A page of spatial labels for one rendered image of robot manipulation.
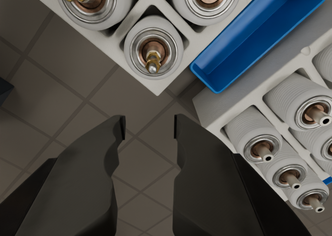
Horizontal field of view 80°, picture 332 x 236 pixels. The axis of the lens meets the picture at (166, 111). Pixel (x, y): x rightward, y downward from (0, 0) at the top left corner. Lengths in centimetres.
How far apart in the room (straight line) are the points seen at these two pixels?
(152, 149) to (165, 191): 23
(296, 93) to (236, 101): 11
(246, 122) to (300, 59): 16
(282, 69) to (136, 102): 41
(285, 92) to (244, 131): 11
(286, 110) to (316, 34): 16
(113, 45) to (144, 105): 29
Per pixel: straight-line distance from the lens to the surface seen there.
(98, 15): 33
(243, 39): 62
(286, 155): 54
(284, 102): 46
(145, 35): 32
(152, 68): 24
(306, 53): 50
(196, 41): 40
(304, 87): 46
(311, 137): 54
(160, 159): 77
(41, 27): 65
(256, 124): 45
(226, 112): 48
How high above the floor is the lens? 57
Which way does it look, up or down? 61 degrees down
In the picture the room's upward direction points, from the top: 175 degrees clockwise
